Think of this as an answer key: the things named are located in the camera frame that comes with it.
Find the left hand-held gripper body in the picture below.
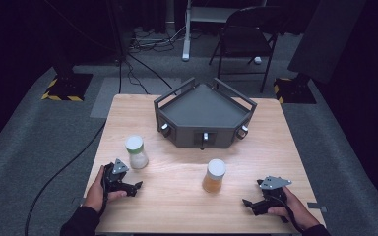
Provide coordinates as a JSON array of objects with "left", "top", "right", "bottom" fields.
[{"left": 102, "top": 158, "right": 136, "bottom": 194}]

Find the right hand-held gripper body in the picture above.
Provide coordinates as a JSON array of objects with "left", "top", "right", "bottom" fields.
[{"left": 256, "top": 175, "right": 293, "bottom": 211}]

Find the green-banded jar of white powder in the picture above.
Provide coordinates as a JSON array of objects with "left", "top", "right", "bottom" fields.
[{"left": 124, "top": 134, "right": 150, "bottom": 170}]

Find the white-lidded jar of orange powder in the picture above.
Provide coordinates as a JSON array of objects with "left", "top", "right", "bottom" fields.
[{"left": 201, "top": 158, "right": 227, "bottom": 194}]

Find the dark grey corner rack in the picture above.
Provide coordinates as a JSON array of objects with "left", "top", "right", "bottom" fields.
[{"left": 153, "top": 77, "right": 258, "bottom": 150}]

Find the person's left hand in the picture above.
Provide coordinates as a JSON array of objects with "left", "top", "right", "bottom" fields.
[{"left": 83, "top": 165, "right": 128, "bottom": 213}]

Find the person's right hand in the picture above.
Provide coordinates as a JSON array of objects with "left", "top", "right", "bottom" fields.
[{"left": 267, "top": 187, "right": 321, "bottom": 231}]

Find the grey tape strip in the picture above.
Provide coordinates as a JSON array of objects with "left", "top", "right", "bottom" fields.
[{"left": 306, "top": 202, "right": 328, "bottom": 213}]

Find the grey floor mat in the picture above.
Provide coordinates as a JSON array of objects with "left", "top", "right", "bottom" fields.
[{"left": 90, "top": 76, "right": 183, "bottom": 119}]

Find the black stand striped base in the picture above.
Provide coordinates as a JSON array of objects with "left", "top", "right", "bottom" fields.
[
  {"left": 40, "top": 58, "right": 94, "bottom": 102},
  {"left": 273, "top": 73, "right": 318, "bottom": 105}
]

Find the black tripod stand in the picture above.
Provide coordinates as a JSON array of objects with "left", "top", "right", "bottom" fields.
[{"left": 105, "top": 0, "right": 136, "bottom": 67}]

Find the black folding chair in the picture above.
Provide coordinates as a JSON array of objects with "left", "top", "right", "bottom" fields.
[{"left": 208, "top": 5, "right": 288, "bottom": 94}]

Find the grey leaning panel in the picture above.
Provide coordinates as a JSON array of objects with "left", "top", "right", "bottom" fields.
[{"left": 286, "top": 0, "right": 367, "bottom": 85}]

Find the black wrist strap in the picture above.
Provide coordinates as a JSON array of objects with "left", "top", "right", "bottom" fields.
[
  {"left": 274, "top": 194, "right": 305, "bottom": 234},
  {"left": 98, "top": 170, "right": 110, "bottom": 217}
]

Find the thick black floor cable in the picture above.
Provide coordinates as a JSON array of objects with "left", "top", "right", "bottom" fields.
[{"left": 24, "top": 120, "right": 108, "bottom": 236}]

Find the thin black cable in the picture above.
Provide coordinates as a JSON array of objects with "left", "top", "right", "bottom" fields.
[{"left": 126, "top": 52, "right": 175, "bottom": 91}]

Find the tangle of cables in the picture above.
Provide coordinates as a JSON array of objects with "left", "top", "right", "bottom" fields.
[{"left": 128, "top": 26, "right": 187, "bottom": 54}]

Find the white desk frame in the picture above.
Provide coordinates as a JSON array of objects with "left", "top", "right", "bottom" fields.
[{"left": 181, "top": 0, "right": 268, "bottom": 63}]

